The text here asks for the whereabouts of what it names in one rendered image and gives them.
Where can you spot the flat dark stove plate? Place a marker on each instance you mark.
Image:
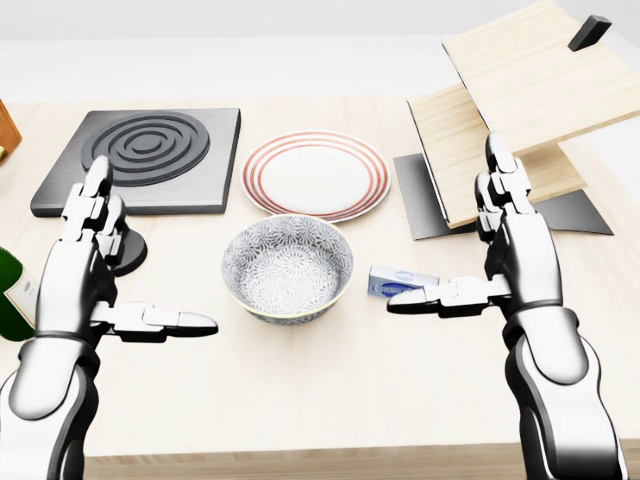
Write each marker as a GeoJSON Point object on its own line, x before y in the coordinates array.
{"type": "Point", "coordinates": [145, 160]}

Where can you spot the white plate with red rings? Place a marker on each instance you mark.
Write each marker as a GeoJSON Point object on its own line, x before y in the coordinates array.
{"type": "Point", "coordinates": [316, 176]}

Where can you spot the grey patterned bowl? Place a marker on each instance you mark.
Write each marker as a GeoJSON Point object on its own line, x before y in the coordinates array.
{"type": "Point", "coordinates": [287, 272]}

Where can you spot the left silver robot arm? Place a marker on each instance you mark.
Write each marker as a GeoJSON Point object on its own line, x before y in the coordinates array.
{"type": "Point", "coordinates": [47, 405]}

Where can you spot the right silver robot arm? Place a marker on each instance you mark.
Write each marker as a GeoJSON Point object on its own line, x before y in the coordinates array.
{"type": "Point", "coordinates": [560, 395]}

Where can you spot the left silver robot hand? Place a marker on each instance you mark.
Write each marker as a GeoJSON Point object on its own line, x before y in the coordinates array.
{"type": "Point", "coordinates": [67, 280]}

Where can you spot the small black block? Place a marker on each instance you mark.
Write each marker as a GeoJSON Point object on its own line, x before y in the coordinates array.
{"type": "Point", "coordinates": [590, 31]}

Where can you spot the green wine bottle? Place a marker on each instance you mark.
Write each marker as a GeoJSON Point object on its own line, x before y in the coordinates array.
{"type": "Point", "coordinates": [14, 295]}

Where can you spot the pale wooden slat rack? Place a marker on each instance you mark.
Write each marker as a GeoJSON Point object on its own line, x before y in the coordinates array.
{"type": "Point", "coordinates": [520, 100]}

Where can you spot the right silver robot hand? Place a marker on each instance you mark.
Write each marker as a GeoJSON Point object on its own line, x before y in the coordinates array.
{"type": "Point", "coordinates": [530, 270]}

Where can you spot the brown wooden cabinet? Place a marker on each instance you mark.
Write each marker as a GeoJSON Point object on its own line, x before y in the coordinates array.
{"type": "Point", "coordinates": [7, 131]}

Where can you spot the round black stove knob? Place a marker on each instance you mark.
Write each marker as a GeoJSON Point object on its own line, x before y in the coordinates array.
{"type": "Point", "coordinates": [131, 250]}

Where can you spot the blue cream cheese box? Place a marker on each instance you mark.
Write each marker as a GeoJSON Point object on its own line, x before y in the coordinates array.
{"type": "Point", "coordinates": [395, 281]}

